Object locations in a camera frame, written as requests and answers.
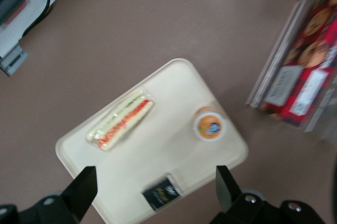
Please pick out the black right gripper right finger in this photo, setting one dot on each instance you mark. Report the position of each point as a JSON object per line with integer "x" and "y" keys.
{"x": 229, "y": 197}

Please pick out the cream plastic serving tray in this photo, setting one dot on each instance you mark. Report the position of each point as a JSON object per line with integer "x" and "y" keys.
{"x": 163, "y": 155}

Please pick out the triangle sandwich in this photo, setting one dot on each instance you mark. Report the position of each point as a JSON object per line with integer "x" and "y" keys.
{"x": 121, "y": 121}

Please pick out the red cookie box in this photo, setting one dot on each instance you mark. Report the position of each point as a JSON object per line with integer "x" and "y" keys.
{"x": 310, "y": 63}

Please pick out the clear acrylic stepped display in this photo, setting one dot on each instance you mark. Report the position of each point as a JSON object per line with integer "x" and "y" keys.
{"x": 273, "y": 76}

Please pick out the small black drink carton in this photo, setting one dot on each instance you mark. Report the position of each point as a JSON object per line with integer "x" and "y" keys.
{"x": 161, "y": 192}

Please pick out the orange lid yogurt bottle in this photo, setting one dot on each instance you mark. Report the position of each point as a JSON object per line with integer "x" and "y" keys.
{"x": 209, "y": 126}

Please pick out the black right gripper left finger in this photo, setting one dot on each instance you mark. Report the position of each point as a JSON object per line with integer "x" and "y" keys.
{"x": 81, "y": 195}

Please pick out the dark grey orange device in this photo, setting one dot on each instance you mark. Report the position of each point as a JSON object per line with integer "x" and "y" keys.
{"x": 10, "y": 2}

